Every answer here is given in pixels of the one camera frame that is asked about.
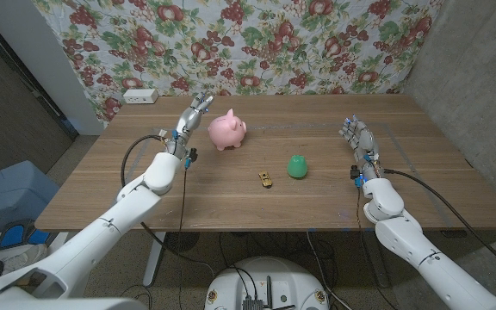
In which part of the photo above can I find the white power strip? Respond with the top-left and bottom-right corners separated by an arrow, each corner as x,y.
122,88 -> 159,105

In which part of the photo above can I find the thin black left wrist cable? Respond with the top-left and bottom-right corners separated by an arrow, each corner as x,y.
177,165 -> 189,310

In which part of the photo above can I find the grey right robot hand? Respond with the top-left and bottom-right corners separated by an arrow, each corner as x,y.
338,115 -> 381,181

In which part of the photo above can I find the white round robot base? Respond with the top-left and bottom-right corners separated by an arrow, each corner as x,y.
203,256 -> 330,310

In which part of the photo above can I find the yellow toy car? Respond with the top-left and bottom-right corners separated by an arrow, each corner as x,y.
257,170 -> 274,189

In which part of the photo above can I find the blue-grey plastic bin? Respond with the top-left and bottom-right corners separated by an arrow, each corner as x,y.
0,160 -> 60,236

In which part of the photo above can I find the green plastic egg toy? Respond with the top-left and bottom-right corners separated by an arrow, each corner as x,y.
286,154 -> 309,180

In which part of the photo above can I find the black round floor disc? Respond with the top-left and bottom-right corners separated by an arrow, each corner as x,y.
164,231 -> 201,253

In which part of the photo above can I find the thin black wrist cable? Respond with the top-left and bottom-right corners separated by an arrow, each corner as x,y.
354,185 -> 368,259
177,165 -> 189,310

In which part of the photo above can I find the blue and black foot pedal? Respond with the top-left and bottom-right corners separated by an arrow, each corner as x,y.
0,219 -> 53,251

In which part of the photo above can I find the white robot torso edge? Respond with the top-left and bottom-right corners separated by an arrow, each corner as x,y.
0,296 -> 150,310

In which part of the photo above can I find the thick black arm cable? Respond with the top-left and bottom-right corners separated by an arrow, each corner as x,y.
381,168 -> 496,282
120,134 -> 217,279

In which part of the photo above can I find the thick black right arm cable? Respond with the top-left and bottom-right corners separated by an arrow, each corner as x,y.
381,168 -> 496,282

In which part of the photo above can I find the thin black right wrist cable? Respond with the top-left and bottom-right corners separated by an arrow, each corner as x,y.
354,185 -> 368,259

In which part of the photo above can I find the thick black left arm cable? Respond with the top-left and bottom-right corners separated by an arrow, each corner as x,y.
120,134 -> 217,279

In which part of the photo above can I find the grey sneaker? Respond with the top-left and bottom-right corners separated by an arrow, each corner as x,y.
0,243 -> 50,276

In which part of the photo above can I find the floral fruit print backdrop cloth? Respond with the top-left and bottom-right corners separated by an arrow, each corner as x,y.
32,0 -> 445,128

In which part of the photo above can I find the pink plastic piggy bank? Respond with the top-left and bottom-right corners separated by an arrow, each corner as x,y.
207,108 -> 248,152

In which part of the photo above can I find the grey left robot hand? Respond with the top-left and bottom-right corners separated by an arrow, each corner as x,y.
164,91 -> 214,161

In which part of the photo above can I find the metal table leg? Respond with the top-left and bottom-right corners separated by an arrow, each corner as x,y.
142,231 -> 167,288
362,230 -> 390,288

